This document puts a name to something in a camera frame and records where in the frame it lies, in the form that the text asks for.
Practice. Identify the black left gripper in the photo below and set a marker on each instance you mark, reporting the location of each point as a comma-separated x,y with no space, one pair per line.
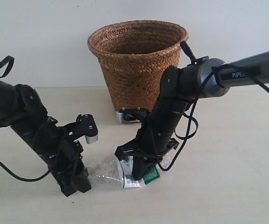
64,160

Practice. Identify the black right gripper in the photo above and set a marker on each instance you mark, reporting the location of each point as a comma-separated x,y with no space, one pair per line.
152,141

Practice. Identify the clear plastic bottle green label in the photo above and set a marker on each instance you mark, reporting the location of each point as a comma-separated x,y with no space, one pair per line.
113,173

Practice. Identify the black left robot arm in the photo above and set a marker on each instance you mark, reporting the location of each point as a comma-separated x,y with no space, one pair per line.
21,109

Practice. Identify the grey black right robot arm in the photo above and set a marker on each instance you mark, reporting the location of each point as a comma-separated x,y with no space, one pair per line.
180,89

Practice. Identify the brown woven wicker basket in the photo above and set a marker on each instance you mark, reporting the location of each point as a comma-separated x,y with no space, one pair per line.
133,56

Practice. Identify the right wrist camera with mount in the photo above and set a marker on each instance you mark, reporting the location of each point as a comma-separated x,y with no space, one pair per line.
131,115

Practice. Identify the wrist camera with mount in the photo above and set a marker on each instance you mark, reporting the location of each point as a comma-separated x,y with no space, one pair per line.
131,115
84,126

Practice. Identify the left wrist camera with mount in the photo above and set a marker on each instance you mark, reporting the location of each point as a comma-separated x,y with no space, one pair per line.
84,126

